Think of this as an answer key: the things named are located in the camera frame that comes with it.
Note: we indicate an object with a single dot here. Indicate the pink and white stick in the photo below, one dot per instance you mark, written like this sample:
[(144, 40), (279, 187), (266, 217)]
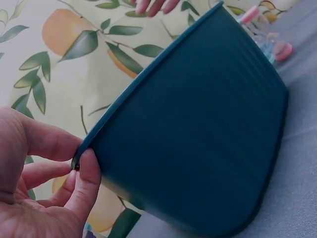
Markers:
[(250, 13)]

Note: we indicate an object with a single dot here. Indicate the person's right hand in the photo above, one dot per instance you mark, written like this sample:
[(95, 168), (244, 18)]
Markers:
[(156, 6)]

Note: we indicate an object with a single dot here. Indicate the clear plastic piece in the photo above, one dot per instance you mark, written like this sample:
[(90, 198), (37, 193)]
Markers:
[(262, 32)]

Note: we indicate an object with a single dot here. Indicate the dark teal plastic bin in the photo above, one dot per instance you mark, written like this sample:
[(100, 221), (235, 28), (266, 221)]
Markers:
[(193, 134)]

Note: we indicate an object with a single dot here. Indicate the pink round disc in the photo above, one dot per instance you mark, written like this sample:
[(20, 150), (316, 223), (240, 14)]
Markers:
[(283, 51)]

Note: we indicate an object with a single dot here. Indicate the person's right fingers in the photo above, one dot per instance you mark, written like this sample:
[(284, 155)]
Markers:
[(154, 7)]

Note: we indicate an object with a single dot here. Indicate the person's left hand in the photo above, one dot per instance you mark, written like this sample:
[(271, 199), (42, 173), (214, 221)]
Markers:
[(29, 213)]

